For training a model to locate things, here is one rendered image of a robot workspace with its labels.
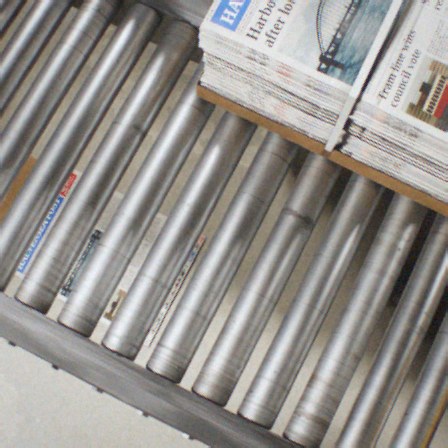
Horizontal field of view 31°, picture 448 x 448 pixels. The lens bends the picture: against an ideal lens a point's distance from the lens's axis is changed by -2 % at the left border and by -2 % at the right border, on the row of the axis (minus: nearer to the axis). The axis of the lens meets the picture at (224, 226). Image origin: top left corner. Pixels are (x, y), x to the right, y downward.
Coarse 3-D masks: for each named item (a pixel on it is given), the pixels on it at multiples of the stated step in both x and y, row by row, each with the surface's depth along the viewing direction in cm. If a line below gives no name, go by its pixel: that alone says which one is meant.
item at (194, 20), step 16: (80, 0) 125; (128, 0) 117; (144, 0) 116; (160, 0) 116; (176, 0) 116; (192, 0) 116; (208, 0) 116; (160, 16) 118; (176, 16) 116; (192, 16) 116; (160, 32) 122
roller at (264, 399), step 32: (352, 192) 110; (352, 224) 109; (320, 256) 108; (352, 256) 109; (320, 288) 106; (288, 320) 106; (320, 320) 106; (288, 352) 104; (256, 384) 104; (288, 384) 104; (256, 416) 102
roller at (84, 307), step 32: (192, 96) 113; (192, 128) 112; (160, 160) 110; (128, 192) 110; (160, 192) 110; (128, 224) 108; (96, 256) 107; (128, 256) 108; (96, 288) 105; (64, 320) 104; (96, 320) 106
